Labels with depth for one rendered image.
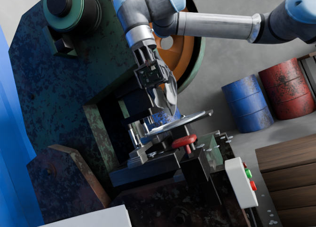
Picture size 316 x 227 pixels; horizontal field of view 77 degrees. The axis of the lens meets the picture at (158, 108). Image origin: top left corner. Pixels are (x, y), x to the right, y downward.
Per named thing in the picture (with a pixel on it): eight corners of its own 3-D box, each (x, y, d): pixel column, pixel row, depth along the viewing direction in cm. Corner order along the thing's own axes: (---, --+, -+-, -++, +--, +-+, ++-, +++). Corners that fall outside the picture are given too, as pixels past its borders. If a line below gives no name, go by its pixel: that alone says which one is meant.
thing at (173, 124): (136, 141, 83) (135, 139, 83) (158, 127, 110) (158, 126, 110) (201, 117, 73) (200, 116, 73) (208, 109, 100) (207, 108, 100)
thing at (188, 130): (223, 134, 92) (212, 108, 93) (222, 142, 79) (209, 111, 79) (175, 150, 101) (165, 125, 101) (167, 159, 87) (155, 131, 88)
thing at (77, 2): (154, 50, 126) (146, 23, 126) (84, 13, 63) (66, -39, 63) (131, 60, 131) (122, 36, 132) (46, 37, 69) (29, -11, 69)
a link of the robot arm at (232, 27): (283, 22, 74) (153, 13, 75) (304, 6, 63) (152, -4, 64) (281, 52, 74) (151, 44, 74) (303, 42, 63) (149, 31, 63)
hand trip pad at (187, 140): (205, 156, 59) (195, 132, 59) (202, 163, 53) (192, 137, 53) (183, 162, 61) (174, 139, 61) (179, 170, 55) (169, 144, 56)
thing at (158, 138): (169, 134, 101) (165, 126, 101) (159, 142, 87) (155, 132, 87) (154, 140, 104) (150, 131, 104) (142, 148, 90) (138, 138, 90)
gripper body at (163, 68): (140, 91, 52) (123, 49, 53) (152, 91, 60) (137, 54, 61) (166, 79, 50) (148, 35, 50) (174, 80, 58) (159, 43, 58)
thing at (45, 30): (115, 34, 76) (94, -19, 77) (97, 25, 65) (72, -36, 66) (73, 59, 84) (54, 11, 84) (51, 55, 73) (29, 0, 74)
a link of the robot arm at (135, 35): (132, 41, 61) (155, 28, 58) (138, 55, 61) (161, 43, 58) (120, 35, 54) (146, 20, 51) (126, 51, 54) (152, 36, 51)
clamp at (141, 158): (157, 150, 87) (148, 128, 87) (142, 164, 71) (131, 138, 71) (146, 154, 89) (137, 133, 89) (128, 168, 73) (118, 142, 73)
